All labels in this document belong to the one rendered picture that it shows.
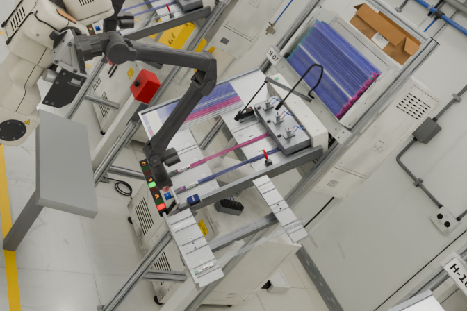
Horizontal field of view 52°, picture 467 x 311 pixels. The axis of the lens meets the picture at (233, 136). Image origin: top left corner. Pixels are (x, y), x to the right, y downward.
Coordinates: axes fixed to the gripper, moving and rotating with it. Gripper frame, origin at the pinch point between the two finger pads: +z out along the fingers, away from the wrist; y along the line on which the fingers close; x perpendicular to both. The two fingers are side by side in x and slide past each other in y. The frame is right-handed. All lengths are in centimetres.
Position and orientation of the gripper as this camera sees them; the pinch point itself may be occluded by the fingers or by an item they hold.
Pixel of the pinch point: (166, 189)
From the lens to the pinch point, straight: 216.2
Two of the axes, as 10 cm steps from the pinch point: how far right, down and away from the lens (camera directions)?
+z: 1.3, 6.8, 7.2
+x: -9.1, 3.8, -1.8
